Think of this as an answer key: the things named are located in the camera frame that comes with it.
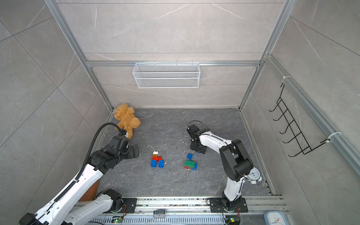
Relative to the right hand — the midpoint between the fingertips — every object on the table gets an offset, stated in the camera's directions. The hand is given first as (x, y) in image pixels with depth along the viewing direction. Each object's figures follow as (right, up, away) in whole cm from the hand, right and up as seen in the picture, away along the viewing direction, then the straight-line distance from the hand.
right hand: (198, 148), depth 94 cm
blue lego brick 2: (-6, -4, -3) cm, 8 cm away
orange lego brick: (-29, -4, -3) cm, 29 cm away
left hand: (-39, +5, -16) cm, 43 cm away
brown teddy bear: (-55, +24, +10) cm, 61 cm away
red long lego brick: (-27, -5, -6) cm, 28 cm away
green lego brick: (-6, -7, -10) cm, 14 cm away
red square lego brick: (-8, -10, -8) cm, 15 cm away
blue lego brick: (-29, -8, -6) cm, 31 cm away
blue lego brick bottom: (-24, -9, -6) cm, 26 cm away
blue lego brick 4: (-1, -1, -5) cm, 5 cm away
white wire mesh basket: (-22, +53, +7) cm, 58 cm away
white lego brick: (-29, -2, -3) cm, 29 cm away
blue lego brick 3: (-2, -9, -10) cm, 14 cm away
